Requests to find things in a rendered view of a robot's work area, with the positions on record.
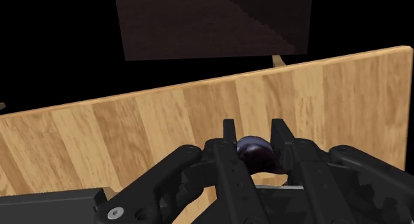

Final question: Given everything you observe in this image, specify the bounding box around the dark purple round object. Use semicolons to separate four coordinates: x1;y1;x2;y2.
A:
236;135;286;176

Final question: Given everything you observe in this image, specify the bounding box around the light wooden table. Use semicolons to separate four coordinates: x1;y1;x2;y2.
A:
0;45;414;224

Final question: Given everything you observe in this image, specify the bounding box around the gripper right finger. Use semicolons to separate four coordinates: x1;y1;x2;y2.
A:
271;118;414;224

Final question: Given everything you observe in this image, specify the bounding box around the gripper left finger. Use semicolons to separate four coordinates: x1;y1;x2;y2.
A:
94;119;270;224

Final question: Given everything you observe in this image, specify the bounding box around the black flat box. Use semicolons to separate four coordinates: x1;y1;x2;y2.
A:
0;187;108;224

